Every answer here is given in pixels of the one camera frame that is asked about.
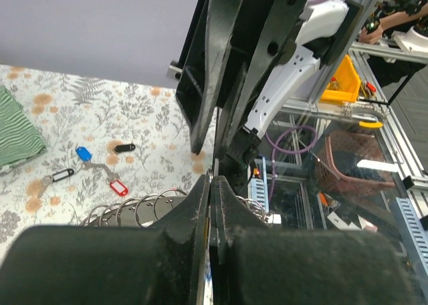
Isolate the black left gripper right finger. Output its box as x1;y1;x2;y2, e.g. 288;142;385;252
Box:
210;176;417;304

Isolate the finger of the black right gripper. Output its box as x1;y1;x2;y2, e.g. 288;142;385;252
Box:
215;0;307;158
176;0;243;154

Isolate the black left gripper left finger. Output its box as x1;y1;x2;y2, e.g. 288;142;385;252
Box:
1;175;210;304

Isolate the metal key organizer ring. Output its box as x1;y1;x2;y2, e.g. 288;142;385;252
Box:
78;187;282;227

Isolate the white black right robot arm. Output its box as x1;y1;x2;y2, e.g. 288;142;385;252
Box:
175;0;363;180

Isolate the key with black tag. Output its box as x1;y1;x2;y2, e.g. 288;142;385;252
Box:
37;168;75;199

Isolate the yellow storage bin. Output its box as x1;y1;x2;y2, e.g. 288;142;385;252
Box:
319;55;361;104

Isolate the key with red tag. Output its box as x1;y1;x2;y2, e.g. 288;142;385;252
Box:
102;166;129;197

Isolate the key with blue tag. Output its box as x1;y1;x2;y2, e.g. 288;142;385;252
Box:
76;146;106;170

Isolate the brown woven basket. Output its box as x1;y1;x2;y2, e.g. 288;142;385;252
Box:
315;130;395;197

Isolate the green white striped cloth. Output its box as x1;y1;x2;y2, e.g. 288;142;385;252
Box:
1;85;47;175

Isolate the floral tablecloth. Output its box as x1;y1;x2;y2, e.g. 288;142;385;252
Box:
1;66;215;253

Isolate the black key tag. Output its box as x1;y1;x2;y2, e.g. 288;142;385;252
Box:
114;143;136;153

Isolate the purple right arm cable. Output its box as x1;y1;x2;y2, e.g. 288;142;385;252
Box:
263;124;318;202

